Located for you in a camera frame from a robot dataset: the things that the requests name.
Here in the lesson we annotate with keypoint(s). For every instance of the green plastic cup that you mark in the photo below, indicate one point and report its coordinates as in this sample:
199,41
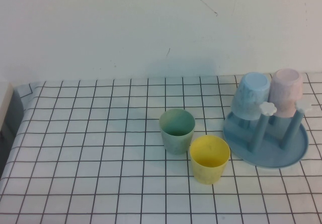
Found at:
176,143

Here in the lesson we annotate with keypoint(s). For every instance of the yellow plastic cup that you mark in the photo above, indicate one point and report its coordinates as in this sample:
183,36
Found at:
208,171

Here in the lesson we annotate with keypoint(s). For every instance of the light blue plastic cup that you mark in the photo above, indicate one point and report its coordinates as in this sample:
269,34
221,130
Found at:
249,93

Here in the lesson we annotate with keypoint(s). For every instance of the white black-grid tablecloth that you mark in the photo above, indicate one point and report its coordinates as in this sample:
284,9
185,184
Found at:
75,158

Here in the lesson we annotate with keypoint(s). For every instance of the dark grey cabinet beside table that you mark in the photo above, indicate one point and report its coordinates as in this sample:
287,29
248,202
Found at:
10,123

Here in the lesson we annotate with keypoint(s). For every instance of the pink plastic cup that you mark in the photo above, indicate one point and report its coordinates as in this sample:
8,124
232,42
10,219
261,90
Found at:
286,90

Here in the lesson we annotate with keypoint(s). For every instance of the blue cup stand with pegs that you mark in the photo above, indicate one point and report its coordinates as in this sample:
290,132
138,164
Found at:
269,156

